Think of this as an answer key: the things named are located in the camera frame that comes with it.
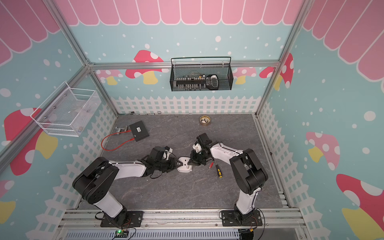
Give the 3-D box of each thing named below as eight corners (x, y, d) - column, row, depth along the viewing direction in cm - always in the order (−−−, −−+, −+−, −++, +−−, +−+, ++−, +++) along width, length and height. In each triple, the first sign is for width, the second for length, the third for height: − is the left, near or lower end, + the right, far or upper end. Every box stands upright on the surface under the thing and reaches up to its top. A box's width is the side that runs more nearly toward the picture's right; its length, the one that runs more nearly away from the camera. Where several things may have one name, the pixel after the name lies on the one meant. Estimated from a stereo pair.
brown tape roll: (199, 125, 116) (199, 123, 115) (199, 117, 122) (199, 115, 120) (210, 125, 116) (211, 123, 115) (210, 117, 122) (210, 115, 120)
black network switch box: (136, 142, 106) (135, 140, 104) (130, 127, 115) (128, 125, 113) (149, 136, 110) (149, 134, 108) (142, 122, 118) (142, 120, 116)
